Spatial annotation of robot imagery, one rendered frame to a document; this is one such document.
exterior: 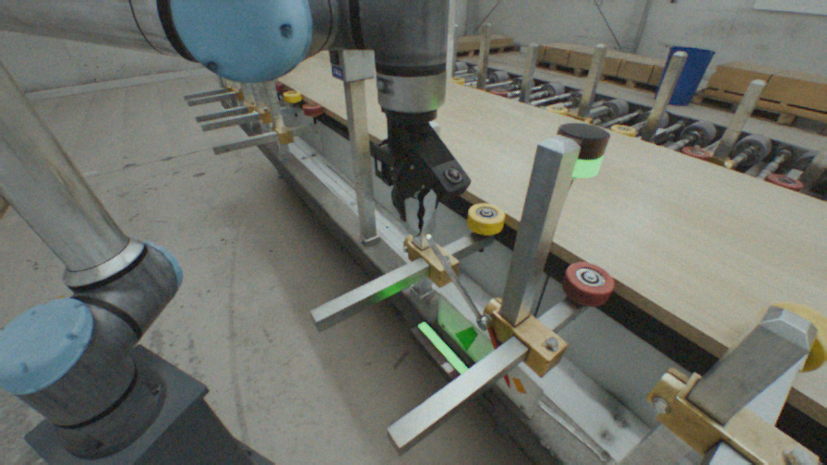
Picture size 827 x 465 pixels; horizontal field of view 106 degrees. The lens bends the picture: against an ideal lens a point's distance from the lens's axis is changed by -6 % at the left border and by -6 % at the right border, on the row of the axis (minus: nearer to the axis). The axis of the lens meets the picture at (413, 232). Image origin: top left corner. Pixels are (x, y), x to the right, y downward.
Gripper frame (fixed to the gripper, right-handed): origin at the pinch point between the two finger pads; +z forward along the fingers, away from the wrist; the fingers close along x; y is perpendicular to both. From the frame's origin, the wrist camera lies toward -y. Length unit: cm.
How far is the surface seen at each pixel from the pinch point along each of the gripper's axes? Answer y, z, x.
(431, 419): -20.8, 12.0, 13.2
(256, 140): 104, 16, 3
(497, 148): 30, 8, -52
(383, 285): 4.4, 13.1, 5.0
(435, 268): 1.9, 12.7, -5.6
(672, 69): 11, -12, -115
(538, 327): -19.9, 11.0, -9.4
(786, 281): -42, 8, -52
